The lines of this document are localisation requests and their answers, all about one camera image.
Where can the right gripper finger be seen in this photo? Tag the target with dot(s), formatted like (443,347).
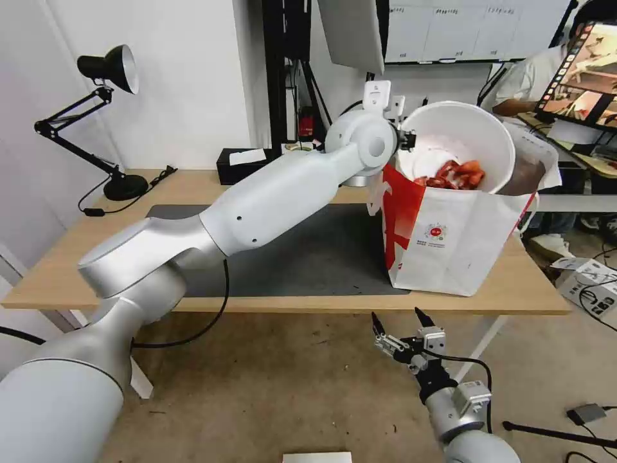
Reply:
(424,319)
(388,343)

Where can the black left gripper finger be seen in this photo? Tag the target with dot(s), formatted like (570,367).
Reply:
(412,139)

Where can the white red takeout bag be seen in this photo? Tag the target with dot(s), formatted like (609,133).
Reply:
(448,236)

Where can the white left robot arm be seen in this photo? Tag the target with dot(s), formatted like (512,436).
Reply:
(270,193)

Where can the red crumpled wrapper trash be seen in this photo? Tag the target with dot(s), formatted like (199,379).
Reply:
(458,174)

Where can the white table leg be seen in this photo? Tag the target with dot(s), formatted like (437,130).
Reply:
(477,345)

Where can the silver metal cup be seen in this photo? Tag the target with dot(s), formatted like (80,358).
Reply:
(359,181)

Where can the white paper bucket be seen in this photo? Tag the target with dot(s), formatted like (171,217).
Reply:
(477,135)

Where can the red label tag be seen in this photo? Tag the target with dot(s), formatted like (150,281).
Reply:
(306,123)

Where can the dark grey desk mat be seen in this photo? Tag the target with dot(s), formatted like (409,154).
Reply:
(313,260)

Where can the grey monitor back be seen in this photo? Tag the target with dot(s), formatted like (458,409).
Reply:
(354,34)

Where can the person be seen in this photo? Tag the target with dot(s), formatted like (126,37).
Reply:
(520,77)

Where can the white robot front shell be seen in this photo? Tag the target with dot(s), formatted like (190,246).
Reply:
(317,457)

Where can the black upright stand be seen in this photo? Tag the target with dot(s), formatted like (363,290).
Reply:
(284,72)

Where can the black floor rod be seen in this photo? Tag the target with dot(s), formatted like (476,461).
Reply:
(559,431)

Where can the person's white shoe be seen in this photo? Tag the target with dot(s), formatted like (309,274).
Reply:
(552,245)

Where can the black tissue box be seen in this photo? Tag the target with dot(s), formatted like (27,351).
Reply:
(243,166)

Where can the grey flat floor device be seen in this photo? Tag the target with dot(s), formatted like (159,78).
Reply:
(587,415)

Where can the white printed cardboard box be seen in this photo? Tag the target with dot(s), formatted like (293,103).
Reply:
(590,292)

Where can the tilted display screen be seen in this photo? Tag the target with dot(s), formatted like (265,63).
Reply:
(585,72)

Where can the black desk lamp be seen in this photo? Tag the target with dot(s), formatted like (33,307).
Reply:
(108,72)

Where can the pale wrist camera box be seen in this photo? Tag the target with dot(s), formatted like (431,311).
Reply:
(433,341)

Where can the white wall board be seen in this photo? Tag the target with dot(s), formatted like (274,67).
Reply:
(477,29)

